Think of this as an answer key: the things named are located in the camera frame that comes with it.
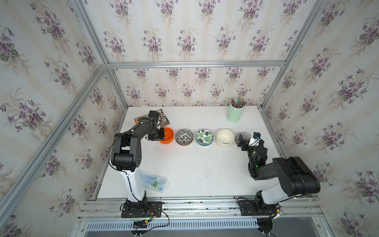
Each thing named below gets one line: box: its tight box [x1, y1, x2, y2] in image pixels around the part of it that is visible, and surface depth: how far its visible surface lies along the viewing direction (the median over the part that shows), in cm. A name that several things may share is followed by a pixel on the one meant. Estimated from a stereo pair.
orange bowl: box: [158, 127, 174, 145], surface depth 97 cm
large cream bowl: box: [216, 128, 235, 148], surface depth 97 cm
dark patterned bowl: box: [175, 128, 194, 146], surface depth 100 cm
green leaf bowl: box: [195, 129, 214, 147], surface depth 100 cm
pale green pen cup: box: [226, 97, 246, 123], surface depth 106 cm
